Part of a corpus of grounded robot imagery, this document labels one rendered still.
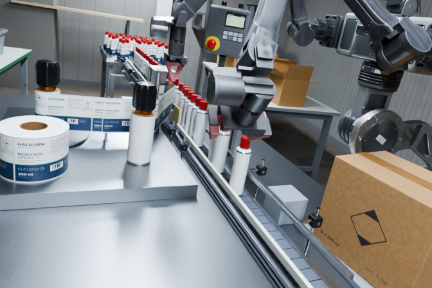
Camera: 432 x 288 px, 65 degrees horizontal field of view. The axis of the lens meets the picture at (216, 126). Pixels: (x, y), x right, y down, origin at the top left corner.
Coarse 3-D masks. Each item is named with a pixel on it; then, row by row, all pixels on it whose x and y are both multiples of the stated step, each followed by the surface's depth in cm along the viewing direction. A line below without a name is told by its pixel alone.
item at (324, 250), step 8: (256, 184) 108; (264, 192) 104; (272, 200) 100; (280, 208) 96; (288, 216) 92; (296, 224) 89; (304, 232) 86; (312, 240) 83; (320, 240) 82; (320, 248) 81; (328, 256) 78; (336, 256) 77; (336, 264) 76; (344, 264) 75; (344, 272) 74
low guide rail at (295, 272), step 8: (192, 144) 142; (200, 152) 134; (208, 160) 128; (208, 168) 126; (216, 176) 119; (224, 184) 113; (232, 192) 108; (240, 200) 104; (240, 208) 102; (248, 208) 100; (248, 216) 98; (256, 224) 93; (264, 232) 90; (272, 240) 87; (272, 248) 86; (280, 248) 85; (280, 256) 83; (288, 264) 80; (296, 272) 77; (296, 280) 77; (304, 280) 75
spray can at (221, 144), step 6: (222, 132) 121; (228, 132) 122; (216, 138) 123; (222, 138) 121; (228, 138) 122; (216, 144) 123; (222, 144) 122; (228, 144) 124; (216, 150) 124; (222, 150) 123; (216, 156) 124; (222, 156) 124; (216, 162) 125; (222, 162) 125; (216, 168) 125; (222, 168) 126
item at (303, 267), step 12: (180, 132) 162; (204, 168) 129; (216, 180) 122; (228, 180) 123; (252, 204) 109; (240, 216) 102; (264, 216) 104; (252, 228) 97; (276, 228) 99; (264, 240) 92; (276, 240) 93; (288, 252) 89; (300, 264) 85; (288, 276) 80; (312, 276) 82
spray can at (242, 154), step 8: (240, 144) 108; (248, 144) 108; (240, 152) 108; (248, 152) 108; (240, 160) 108; (248, 160) 109; (232, 168) 112; (240, 168) 109; (232, 176) 111; (240, 176) 110; (232, 184) 112; (240, 184) 111; (240, 192) 113
